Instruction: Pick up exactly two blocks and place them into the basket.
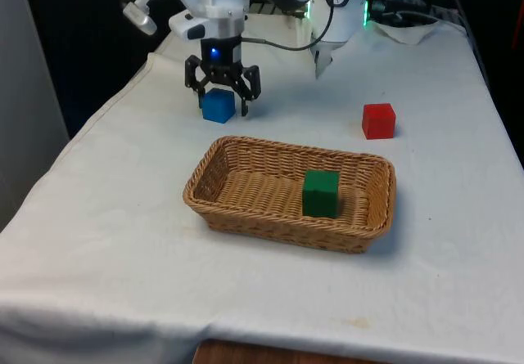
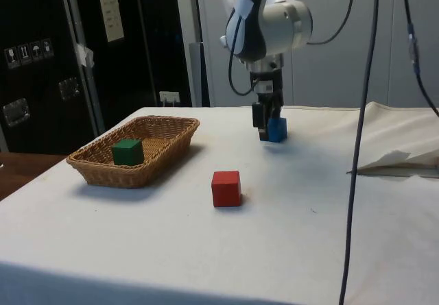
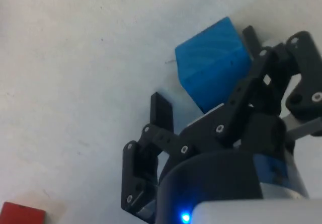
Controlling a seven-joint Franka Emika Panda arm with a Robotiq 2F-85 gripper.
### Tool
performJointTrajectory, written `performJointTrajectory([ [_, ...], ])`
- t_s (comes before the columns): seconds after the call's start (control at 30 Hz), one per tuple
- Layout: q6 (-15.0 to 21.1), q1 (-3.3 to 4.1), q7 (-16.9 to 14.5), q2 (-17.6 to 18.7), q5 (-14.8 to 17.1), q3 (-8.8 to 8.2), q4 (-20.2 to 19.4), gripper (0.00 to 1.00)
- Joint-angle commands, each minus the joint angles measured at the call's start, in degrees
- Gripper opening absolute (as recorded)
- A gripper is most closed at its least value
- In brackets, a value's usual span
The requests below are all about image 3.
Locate blue block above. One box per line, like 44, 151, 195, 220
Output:
175, 16, 252, 114

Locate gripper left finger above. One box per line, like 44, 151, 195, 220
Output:
122, 92, 197, 218

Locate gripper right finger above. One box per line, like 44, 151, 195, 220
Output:
216, 25, 322, 149

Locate red block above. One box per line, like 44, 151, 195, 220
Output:
0, 201, 47, 224

